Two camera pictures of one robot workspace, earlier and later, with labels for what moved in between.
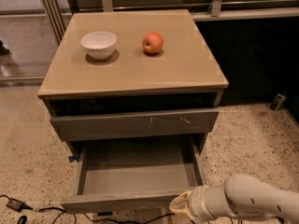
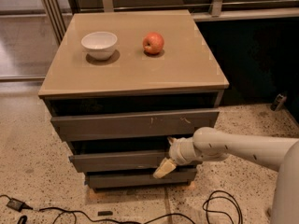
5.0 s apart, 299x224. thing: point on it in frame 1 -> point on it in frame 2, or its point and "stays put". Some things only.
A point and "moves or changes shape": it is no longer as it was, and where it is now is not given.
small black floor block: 105,213 stays put
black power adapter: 17,205 stays put
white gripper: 198,202 -> 177,152
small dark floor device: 277,101 stays put
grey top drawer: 136,123 stays put
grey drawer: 135,175 moves or changes shape
